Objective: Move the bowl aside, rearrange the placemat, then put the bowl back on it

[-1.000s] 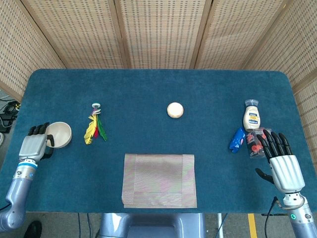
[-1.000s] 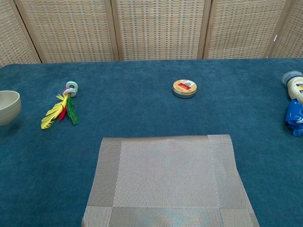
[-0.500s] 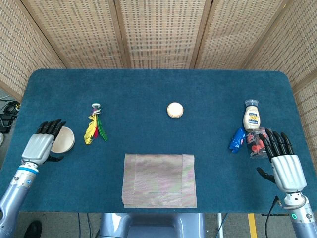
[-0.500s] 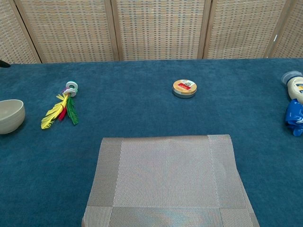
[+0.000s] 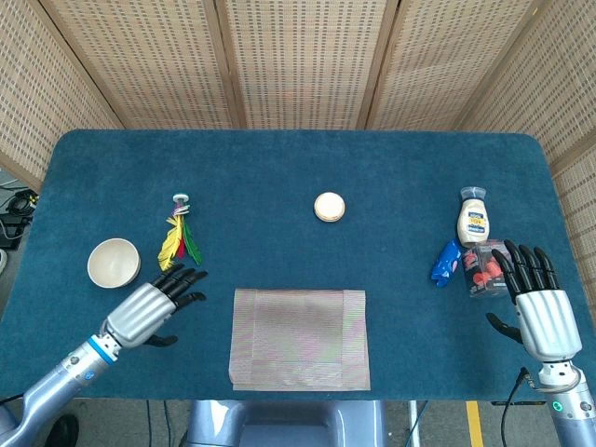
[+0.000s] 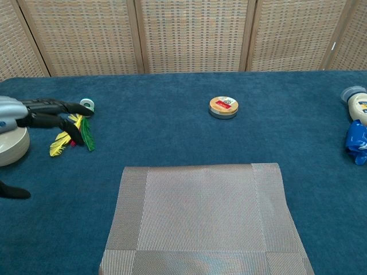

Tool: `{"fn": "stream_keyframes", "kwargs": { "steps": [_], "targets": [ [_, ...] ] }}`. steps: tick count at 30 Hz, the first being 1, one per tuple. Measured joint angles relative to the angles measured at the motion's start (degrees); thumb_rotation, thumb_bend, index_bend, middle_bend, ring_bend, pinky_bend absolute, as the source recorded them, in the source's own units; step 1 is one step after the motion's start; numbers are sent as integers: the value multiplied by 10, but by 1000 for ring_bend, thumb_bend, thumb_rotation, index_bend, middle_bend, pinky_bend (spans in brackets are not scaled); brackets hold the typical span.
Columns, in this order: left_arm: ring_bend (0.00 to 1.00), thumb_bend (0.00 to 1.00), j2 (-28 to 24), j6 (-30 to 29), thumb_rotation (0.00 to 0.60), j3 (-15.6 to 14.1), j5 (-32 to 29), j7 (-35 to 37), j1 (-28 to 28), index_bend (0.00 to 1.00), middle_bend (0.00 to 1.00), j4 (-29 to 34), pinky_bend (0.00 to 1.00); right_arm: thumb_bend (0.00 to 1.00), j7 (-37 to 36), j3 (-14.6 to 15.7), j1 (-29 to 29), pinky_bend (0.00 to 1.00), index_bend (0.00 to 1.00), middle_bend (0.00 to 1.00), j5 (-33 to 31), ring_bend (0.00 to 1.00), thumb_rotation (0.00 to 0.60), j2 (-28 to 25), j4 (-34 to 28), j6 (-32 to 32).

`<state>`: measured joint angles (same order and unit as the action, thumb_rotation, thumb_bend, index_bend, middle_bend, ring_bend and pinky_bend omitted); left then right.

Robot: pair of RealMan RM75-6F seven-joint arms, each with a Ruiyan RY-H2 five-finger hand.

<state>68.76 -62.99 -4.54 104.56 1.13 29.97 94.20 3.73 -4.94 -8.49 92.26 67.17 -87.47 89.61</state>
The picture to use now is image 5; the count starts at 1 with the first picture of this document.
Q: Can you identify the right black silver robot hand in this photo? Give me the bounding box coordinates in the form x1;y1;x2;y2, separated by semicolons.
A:
485;239;584;362

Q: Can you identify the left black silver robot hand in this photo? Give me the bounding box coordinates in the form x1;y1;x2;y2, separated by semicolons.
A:
100;263;210;349

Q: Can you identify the beige round bowl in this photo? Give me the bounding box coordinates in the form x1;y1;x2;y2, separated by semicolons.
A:
87;237;142;289

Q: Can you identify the woven beige placemat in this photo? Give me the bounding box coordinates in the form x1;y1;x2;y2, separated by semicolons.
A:
229;288;373;392

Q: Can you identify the colourful feather shuttlecock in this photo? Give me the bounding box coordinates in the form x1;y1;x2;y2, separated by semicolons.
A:
156;193;205;271

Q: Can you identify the clear box with red items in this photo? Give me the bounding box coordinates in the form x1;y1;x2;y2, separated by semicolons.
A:
460;237;513;299

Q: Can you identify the blue snack packet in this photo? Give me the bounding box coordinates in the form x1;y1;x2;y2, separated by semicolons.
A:
429;238;464;288

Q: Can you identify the squeeze mayonnaise bottle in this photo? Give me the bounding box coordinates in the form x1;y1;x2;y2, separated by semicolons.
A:
455;185;494;248

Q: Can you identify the black base wheel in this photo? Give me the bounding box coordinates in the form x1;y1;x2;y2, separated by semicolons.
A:
46;413;79;447

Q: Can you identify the white table leg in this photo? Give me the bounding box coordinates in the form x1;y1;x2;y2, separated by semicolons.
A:
407;400;422;447

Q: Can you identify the blue-grey robot torso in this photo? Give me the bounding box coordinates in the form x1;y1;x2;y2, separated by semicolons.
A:
185;399;388;447

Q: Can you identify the blue felt table cover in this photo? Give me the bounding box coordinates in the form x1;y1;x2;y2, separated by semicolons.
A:
0;129;596;402

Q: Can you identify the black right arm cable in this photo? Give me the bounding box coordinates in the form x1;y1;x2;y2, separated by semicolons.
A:
500;366;536;447

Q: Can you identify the blue floor cable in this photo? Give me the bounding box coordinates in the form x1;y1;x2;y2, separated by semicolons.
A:
409;400;432;447

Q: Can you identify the floor cables and power strip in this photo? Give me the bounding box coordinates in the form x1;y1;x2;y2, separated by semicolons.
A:
0;181;41;251

